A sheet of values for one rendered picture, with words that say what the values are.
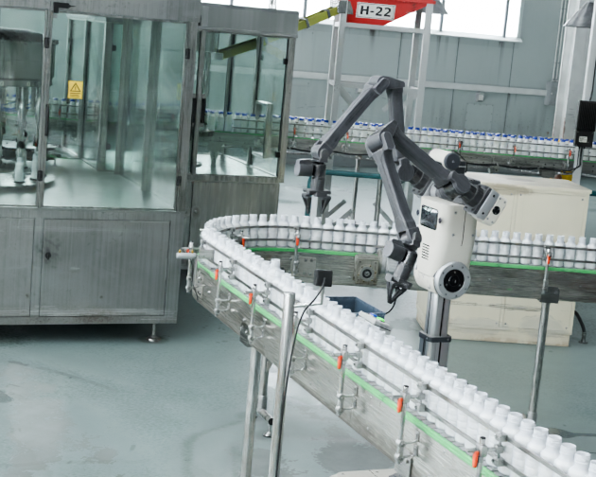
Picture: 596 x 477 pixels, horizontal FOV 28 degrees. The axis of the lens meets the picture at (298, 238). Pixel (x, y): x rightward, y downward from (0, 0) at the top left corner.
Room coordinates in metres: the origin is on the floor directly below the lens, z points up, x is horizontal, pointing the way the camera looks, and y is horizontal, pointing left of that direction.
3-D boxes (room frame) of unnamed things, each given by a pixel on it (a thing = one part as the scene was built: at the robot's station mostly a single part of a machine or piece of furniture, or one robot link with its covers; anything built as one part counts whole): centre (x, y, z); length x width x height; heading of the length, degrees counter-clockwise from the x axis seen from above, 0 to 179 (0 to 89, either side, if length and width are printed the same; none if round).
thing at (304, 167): (4.79, -0.02, 1.61); 0.12 x 0.09 x 0.12; 114
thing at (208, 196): (10.44, 1.20, 1.15); 1.63 x 1.62 x 2.30; 22
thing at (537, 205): (8.85, -1.53, 0.59); 1.10 x 0.62 x 1.18; 94
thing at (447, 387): (3.38, -0.48, 1.08); 0.06 x 0.06 x 0.17
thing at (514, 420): (3.05, -0.62, 1.08); 0.06 x 0.06 x 0.17
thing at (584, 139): (10.43, -2.41, 1.55); 0.17 x 0.15 x 0.42; 94
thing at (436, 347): (4.80, -0.60, 0.74); 0.11 x 0.11 x 0.40; 22
